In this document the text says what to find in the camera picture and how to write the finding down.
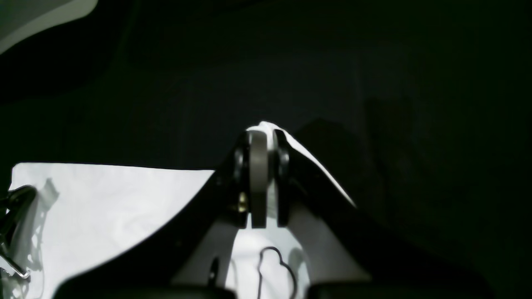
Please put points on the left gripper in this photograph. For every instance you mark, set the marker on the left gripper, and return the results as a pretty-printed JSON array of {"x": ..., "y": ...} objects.
[{"x": 14, "y": 205}]

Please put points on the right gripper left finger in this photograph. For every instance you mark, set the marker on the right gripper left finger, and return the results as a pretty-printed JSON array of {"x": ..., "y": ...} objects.
[{"x": 189, "y": 257}]

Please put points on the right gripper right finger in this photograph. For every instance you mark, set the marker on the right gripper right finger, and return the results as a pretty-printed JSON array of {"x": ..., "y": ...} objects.
[{"x": 349, "y": 255}]

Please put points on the white printed t-shirt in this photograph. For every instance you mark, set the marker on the white printed t-shirt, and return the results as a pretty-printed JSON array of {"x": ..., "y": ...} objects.
[{"x": 84, "y": 215}]

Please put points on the black table cloth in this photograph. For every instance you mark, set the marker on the black table cloth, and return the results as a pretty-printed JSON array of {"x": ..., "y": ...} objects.
[{"x": 421, "y": 109}]

